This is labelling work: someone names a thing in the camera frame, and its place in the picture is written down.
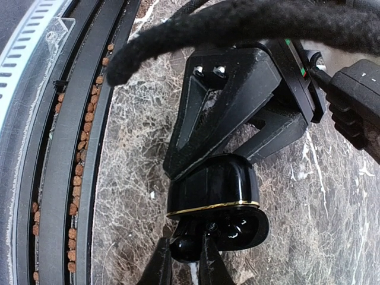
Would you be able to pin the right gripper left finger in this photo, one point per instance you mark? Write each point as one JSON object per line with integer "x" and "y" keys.
{"x": 159, "y": 268}

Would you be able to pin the white slotted cable duct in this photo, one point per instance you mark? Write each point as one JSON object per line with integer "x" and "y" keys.
{"x": 23, "y": 42}

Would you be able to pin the black charging case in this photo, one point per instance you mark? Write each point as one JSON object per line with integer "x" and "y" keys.
{"x": 220, "y": 197}

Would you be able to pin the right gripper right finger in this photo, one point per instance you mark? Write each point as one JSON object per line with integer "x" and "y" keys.
{"x": 212, "y": 269}

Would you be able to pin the black front frame rail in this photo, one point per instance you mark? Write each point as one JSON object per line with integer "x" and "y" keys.
{"x": 51, "y": 142}

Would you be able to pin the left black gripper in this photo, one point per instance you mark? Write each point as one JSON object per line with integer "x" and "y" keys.
{"x": 223, "y": 88}

